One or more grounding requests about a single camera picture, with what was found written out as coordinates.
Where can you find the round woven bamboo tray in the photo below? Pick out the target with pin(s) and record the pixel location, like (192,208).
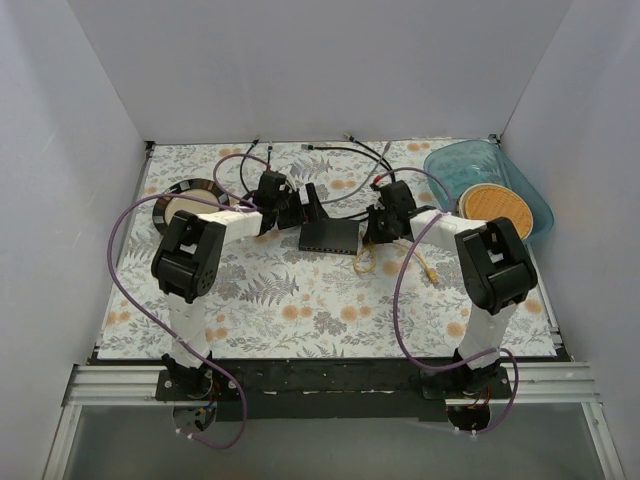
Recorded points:
(488,201)

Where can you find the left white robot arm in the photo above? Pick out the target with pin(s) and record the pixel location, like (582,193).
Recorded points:
(187,260)

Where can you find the floral table mat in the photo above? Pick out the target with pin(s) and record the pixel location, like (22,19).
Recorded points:
(271,300)

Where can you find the dark rimmed ceramic plate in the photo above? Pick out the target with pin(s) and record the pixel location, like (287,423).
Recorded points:
(196,196)

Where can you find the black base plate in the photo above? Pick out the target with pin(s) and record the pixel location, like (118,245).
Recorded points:
(347,388)

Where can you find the black network switch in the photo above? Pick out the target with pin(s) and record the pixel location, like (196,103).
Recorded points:
(338,236)

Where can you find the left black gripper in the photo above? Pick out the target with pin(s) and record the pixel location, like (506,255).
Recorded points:
(300,208)

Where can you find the aluminium frame rail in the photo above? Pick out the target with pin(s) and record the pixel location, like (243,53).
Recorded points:
(554,382)

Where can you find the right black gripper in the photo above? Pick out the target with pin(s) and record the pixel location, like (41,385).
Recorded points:
(375,227)

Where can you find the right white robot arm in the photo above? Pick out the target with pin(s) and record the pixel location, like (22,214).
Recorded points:
(496,269)

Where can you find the teal plastic basin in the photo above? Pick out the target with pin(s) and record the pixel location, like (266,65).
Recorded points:
(464,164)

